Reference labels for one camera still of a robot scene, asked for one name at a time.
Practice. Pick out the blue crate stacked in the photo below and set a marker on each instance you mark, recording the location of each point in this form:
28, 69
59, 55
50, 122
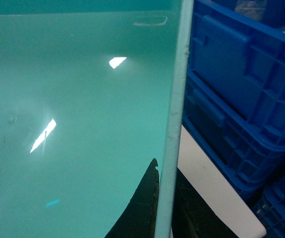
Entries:
242, 63
246, 161

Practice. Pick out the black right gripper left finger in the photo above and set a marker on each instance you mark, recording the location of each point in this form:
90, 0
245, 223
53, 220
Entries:
138, 220

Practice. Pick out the teal plastic bin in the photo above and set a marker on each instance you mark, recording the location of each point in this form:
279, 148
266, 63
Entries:
85, 96

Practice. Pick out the blue crate under large crate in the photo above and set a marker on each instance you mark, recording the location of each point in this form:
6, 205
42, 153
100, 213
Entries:
270, 209

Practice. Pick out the blue crate upper stacked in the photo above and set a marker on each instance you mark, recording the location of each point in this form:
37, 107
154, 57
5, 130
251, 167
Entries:
242, 63

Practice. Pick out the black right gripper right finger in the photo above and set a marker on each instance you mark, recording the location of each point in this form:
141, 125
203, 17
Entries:
192, 217

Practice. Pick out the blue crate lower stacked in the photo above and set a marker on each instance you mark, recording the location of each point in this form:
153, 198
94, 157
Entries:
246, 161

